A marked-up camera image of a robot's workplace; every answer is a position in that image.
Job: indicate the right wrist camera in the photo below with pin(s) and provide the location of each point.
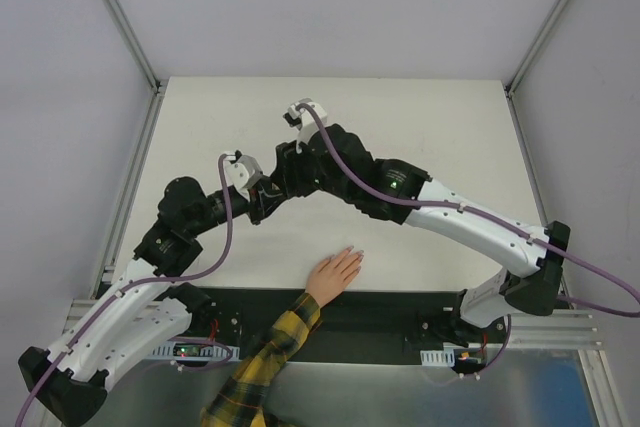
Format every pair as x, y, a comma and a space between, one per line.
305, 115

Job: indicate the left aluminium frame post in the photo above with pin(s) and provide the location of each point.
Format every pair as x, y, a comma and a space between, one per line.
132, 43

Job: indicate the person's hand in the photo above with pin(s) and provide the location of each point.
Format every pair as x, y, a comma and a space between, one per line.
332, 276

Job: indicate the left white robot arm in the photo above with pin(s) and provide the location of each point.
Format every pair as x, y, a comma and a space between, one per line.
151, 302

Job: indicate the right white cable duct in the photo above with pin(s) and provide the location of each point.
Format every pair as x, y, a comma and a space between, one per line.
438, 358

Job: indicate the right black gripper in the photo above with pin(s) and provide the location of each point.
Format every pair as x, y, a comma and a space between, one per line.
288, 167

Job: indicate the right aluminium frame post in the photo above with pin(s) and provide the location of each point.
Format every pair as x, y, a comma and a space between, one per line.
543, 35

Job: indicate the yellow plaid sleeve forearm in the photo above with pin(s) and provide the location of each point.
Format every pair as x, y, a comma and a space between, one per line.
240, 401

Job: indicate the left white cable duct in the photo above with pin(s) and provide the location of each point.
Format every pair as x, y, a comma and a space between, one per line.
192, 351

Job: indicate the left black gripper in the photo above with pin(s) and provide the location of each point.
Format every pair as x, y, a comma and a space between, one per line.
255, 205

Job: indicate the left aluminium frame rail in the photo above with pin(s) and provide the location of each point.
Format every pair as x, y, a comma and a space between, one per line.
117, 224

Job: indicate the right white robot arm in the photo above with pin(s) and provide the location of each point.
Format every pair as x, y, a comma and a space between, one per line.
336, 162

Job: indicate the white cable duct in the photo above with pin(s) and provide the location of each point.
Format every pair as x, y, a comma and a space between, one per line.
192, 351
438, 358

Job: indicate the aluminium frame post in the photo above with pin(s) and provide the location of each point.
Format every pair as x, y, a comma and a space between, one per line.
543, 35
132, 43

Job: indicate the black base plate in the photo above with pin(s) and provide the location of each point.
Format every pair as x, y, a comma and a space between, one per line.
359, 327

